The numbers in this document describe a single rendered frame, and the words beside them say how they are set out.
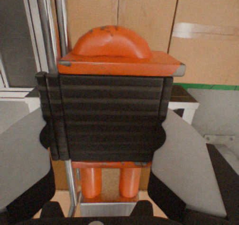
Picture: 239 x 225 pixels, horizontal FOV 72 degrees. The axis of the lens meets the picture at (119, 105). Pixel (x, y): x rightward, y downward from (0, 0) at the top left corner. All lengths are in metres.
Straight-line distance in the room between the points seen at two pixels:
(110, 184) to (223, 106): 1.50
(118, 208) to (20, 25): 1.02
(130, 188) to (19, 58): 1.04
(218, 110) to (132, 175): 1.51
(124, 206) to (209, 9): 0.67
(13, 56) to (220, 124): 1.68
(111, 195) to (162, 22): 0.59
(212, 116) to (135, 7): 1.24
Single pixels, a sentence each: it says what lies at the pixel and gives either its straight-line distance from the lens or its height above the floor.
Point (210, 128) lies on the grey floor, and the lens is 1.72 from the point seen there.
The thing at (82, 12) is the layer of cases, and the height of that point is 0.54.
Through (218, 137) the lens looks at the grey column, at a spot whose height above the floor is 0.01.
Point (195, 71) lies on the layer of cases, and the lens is 0.76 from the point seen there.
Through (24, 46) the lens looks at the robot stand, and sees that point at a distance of 1.11.
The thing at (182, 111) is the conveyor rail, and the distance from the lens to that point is 0.76.
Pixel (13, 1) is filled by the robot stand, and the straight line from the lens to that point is 1.11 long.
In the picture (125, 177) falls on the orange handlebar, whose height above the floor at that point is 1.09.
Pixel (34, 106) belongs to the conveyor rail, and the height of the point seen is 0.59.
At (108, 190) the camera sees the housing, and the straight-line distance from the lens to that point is 0.20.
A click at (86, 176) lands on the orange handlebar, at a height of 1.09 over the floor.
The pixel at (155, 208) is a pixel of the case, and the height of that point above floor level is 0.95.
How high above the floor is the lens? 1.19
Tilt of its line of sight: 62 degrees down
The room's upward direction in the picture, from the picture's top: 175 degrees clockwise
